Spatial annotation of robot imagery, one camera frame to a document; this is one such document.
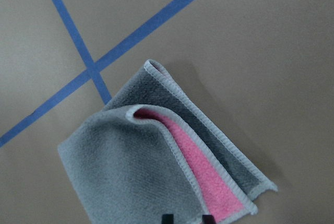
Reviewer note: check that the pink and grey towel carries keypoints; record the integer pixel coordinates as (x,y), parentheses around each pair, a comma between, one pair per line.
(150,151)

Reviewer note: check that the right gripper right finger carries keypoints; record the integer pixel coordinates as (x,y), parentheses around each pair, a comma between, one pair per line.
(208,219)

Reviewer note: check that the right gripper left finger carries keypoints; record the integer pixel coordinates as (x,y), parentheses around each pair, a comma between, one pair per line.
(167,219)

